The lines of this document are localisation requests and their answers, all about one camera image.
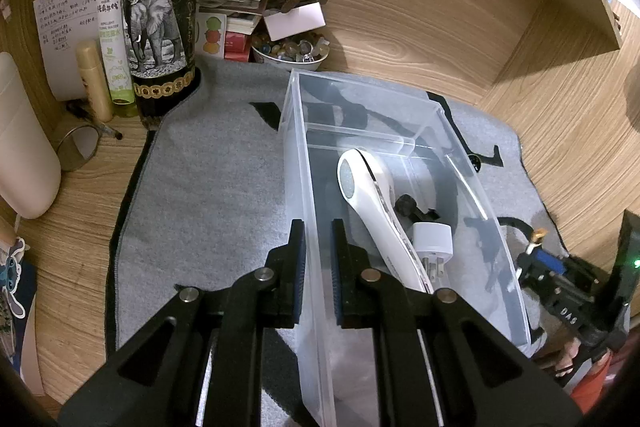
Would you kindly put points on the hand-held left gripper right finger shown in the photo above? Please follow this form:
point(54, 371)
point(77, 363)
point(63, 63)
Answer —
point(338, 272)

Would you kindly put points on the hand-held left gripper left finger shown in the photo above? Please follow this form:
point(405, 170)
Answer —
point(298, 272)

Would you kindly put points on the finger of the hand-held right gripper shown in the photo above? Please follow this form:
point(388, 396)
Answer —
point(567, 304)
point(547, 261)

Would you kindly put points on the white handheld massager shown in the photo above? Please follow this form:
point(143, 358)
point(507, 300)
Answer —
point(367, 197)

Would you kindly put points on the clear plastic storage box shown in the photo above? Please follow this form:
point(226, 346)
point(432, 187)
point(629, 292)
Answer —
point(320, 187)

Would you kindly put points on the black knob screw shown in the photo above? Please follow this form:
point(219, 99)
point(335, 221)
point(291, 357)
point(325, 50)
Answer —
point(407, 206)

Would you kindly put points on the white plug adapter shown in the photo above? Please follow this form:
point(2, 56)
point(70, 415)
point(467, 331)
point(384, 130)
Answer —
point(431, 242)

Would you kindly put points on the person's right hand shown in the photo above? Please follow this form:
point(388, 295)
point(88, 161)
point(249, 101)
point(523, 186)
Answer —
point(592, 374)

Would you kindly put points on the small black round connector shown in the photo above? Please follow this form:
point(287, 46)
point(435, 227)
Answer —
point(473, 164)

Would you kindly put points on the grey mat with black print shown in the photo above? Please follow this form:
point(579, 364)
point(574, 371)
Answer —
point(210, 187)

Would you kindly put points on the white bowl of stones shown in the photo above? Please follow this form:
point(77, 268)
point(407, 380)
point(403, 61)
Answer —
point(290, 54)

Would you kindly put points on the red and white small box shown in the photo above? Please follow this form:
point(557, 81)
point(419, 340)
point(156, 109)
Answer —
point(236, 46)

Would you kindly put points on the black pen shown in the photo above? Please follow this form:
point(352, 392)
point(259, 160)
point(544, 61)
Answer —
point(100, 127)

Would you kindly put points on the white blank card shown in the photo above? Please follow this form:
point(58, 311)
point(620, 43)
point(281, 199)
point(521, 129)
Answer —
point(295, 21)

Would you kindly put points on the small round mirror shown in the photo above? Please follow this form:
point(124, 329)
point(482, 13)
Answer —
point(77, 149)

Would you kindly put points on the yellow stick tube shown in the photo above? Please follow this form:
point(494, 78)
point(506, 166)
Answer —
point(95, 82)

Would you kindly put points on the green spray bottle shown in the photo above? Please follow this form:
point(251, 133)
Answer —
point(114, 57)

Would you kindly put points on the blue cartoon sticker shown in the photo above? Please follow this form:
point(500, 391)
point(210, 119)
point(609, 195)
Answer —
point(15, 277)

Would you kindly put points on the cream rounded bottle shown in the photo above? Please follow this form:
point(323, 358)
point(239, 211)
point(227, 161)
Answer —
point(25, 142)

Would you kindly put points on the handwritten white note paper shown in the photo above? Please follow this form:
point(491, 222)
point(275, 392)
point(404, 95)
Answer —
point(62, 22)

